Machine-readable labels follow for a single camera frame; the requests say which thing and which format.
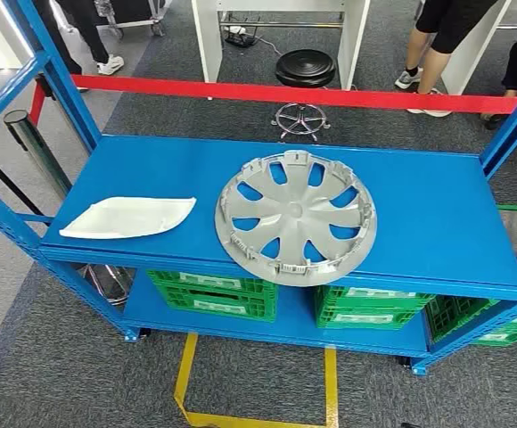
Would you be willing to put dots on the grey plastic wheel hubcap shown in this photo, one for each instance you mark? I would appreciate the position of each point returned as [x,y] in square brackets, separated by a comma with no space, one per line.
[294,212]

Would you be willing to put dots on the white plastic panel part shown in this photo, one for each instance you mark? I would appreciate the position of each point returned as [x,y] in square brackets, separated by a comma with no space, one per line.
[124,217]

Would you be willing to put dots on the blue metal shelf rack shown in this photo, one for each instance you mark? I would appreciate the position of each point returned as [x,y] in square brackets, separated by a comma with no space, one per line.
[419,207]

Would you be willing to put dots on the red barrier belt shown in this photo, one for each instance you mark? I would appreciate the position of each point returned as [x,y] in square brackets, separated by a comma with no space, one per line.
[241,90]

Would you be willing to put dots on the black round stool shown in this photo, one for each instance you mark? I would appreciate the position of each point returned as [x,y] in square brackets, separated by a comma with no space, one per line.
[305,68]

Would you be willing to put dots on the white desk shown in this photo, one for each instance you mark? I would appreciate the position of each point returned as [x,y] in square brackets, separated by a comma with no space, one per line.
[468,59]
[207,41]

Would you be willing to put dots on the chrome stool base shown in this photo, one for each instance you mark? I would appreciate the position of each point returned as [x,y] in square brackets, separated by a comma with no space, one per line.
[106,283]

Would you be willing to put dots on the black barrier belt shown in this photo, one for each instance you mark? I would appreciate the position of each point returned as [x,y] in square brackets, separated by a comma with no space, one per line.
[4,180]

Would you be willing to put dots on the metal cart frame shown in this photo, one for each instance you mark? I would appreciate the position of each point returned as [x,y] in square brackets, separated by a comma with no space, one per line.
[155,23]

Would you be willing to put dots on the chrome stanchion post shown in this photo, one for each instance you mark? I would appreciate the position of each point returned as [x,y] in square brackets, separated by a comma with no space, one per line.
[35,150]

